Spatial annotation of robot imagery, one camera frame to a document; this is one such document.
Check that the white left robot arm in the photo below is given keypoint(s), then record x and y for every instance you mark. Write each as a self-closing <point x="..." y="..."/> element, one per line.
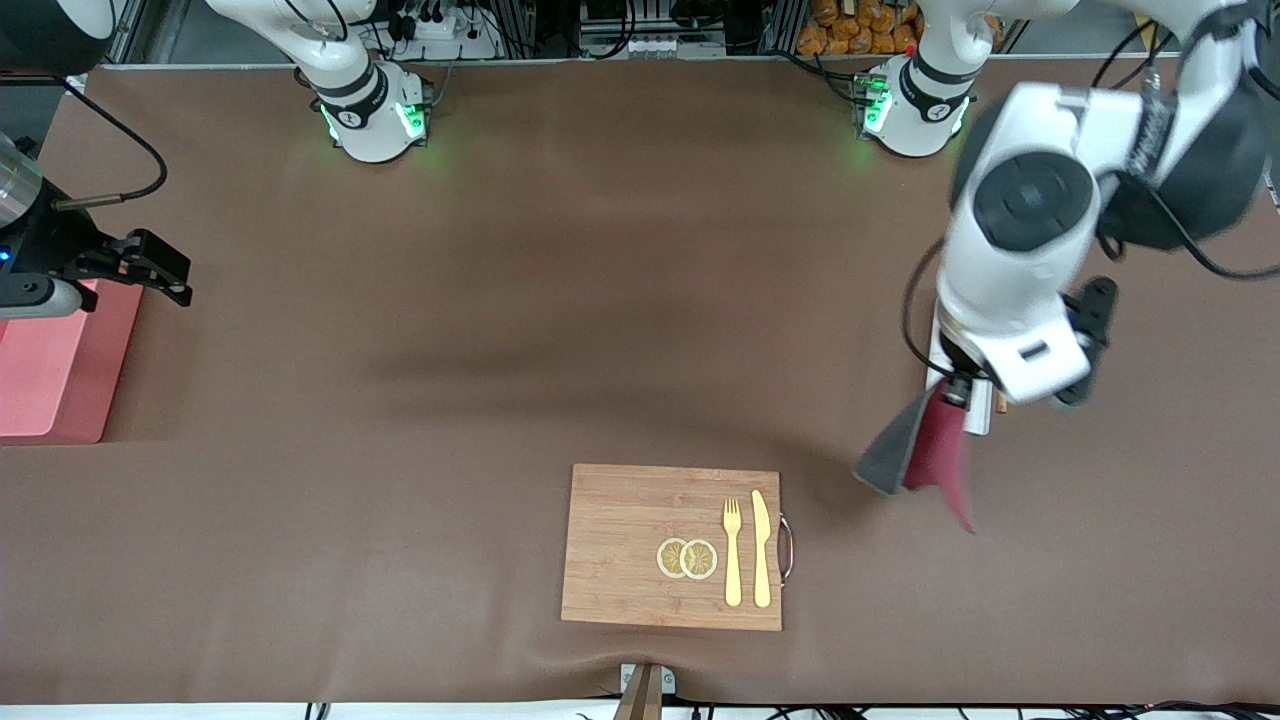
<point x="1030" y="200"/>

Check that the camera stand bracket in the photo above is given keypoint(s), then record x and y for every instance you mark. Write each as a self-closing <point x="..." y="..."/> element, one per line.
<point x="645" y="690"/>

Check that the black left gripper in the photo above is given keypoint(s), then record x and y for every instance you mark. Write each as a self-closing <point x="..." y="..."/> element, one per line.
<point x="958" y="385"/>

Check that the pink plastic bin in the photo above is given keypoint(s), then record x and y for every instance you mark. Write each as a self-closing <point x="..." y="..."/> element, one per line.
<point x="50" y="370"/>

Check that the white rack base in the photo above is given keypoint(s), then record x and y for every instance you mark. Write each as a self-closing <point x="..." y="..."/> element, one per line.
<point x="978" y="420"/>

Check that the yellow knife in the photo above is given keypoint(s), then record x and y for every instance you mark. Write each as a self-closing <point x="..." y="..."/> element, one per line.
<point x="761" y="550"/>

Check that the lemon slice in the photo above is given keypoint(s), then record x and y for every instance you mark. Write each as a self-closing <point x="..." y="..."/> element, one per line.
<point x="700" y="560"/>
<point x="668" y="558"/>

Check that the orange snack bags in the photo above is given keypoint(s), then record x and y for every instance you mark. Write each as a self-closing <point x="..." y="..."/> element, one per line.
<point x="860" y="30"/>

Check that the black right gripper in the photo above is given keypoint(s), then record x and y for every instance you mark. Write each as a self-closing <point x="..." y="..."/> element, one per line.
<point x="55" y="247"/>

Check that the white power strip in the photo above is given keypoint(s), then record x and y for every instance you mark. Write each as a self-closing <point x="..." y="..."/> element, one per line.
<point x="440" y="30"/>

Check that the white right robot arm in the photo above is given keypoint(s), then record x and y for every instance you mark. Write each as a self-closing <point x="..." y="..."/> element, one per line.
<point x="370" y="110"/>

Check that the grey and red cloth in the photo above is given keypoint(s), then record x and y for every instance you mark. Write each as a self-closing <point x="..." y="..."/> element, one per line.
<point x="935" y="450"/>

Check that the yellow fork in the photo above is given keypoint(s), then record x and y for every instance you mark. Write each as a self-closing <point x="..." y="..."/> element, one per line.
<point x="733" y="560"/>

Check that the wooden cutting board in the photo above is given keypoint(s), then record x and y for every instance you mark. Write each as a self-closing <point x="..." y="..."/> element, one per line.
<point x="620" y="550"/>

